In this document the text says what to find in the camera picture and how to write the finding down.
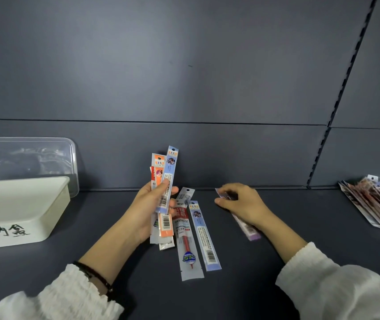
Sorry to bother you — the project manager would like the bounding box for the orange pen refill packet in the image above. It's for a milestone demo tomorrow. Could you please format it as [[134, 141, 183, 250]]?
[[151, 153, 174, 239]]

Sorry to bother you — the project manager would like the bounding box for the person's left forearm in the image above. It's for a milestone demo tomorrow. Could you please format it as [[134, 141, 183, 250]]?
[[0, 212, 144, 320]]

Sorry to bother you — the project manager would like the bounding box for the clear plastic container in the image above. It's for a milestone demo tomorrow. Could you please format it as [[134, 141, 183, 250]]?
[[0, 137, 80, 198]]

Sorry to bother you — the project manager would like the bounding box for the white pen refill packet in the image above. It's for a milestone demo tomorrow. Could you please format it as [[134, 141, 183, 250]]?
[[149, 166, 176, 251]]

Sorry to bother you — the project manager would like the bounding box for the slotted metal shelf upright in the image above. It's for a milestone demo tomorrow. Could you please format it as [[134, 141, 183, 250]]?
[[306, 0, 378, 190]]

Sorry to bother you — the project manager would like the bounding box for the person's left hand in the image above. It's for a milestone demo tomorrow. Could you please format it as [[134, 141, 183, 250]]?
[[123, 181, 179, 246]]

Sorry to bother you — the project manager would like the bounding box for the pile of printed packets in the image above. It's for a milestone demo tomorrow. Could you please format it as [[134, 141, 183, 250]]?
[[338, 174, 380, 237]]

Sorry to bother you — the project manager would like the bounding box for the person's right hand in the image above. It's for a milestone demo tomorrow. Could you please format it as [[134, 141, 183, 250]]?
[[215, 183, 272, 230]]

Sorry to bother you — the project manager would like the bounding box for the black cord bracelet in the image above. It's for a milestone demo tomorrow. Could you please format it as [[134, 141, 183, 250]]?
[[73, 261, 114, 294]]

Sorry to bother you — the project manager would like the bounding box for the white plastic storage box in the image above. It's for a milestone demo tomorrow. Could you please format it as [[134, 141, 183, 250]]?
[[0, 176, 71, 251]]

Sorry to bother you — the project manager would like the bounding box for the purple pen refill packet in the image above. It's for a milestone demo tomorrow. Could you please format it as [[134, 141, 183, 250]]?
[[215, 188, 262, 242]]

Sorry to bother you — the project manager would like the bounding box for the person's right forearm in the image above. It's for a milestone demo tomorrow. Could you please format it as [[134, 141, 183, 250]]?
[[259, 219, 380, 320]]

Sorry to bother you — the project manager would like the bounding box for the blue pen refill packet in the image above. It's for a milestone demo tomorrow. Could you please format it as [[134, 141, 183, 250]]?
[[155, 145, 179, 216], [187, 200, 222, 272]]

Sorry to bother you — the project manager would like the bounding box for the clear packet with red refill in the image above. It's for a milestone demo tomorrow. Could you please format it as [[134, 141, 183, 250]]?
[[171, 187, 205, 282]]

